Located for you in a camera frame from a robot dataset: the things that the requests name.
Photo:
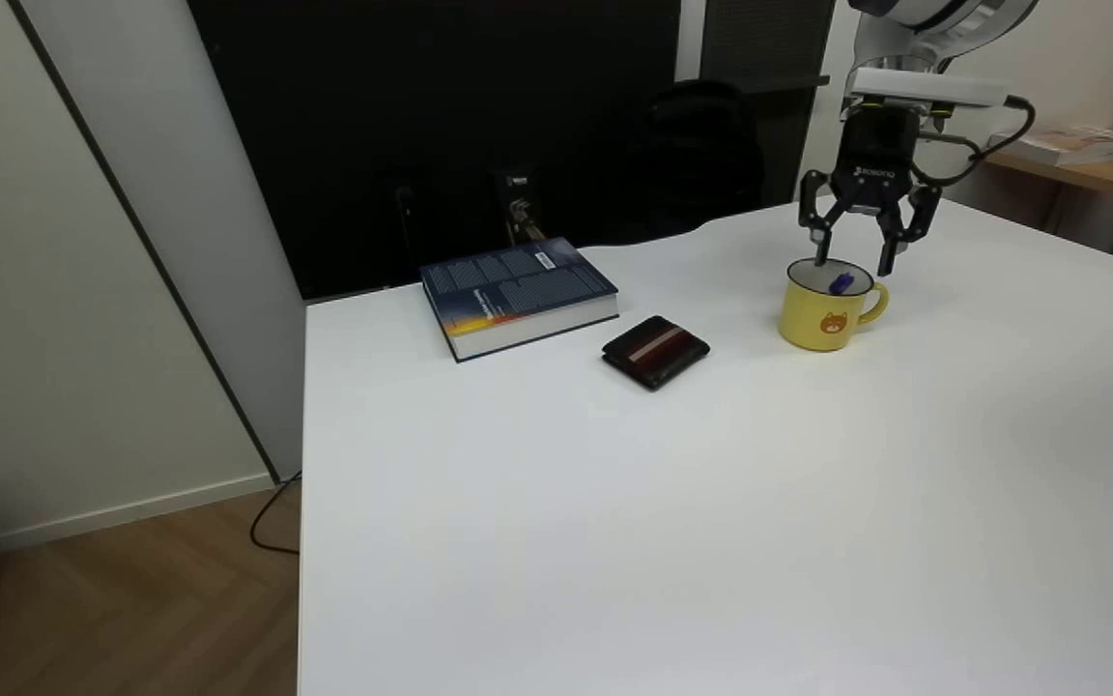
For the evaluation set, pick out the black office chair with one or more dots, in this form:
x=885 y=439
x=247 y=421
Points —
x=695 y=157

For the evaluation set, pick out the white marker with blue cap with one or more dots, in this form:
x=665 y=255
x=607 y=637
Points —
x=842 y=278

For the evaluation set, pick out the large black board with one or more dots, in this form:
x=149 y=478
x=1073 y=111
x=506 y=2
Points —
x=389 y=103

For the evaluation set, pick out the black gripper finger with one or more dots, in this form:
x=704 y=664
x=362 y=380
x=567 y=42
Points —
x=817 y=214
x=900 y=233

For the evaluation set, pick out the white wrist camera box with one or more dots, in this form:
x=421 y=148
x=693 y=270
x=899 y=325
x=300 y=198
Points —
x=927 y=85

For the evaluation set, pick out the dark grey partition panel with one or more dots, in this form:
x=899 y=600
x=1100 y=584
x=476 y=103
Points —
x=764 y=40

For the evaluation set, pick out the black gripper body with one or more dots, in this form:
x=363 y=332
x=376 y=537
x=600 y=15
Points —
x=880 y=143

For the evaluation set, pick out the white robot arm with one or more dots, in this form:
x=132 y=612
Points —
x=945 y=20

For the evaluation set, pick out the yellow enamel mug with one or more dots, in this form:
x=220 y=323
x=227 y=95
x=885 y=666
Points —
x=819 y=323

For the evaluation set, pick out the white paper stack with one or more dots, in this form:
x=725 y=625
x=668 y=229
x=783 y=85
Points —
x=1045 y=148

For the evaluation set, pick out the wooden desk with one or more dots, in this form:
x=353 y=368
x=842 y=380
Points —
x=1100 y=176

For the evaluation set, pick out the small tripod with camera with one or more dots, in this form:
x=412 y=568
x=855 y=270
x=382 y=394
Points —
x=520 y=206

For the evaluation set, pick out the black wallet with red stripe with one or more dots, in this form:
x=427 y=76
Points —
x=653 y=348

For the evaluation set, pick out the blue hardcover book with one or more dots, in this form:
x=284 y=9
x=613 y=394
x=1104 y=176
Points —
x=520 y=290

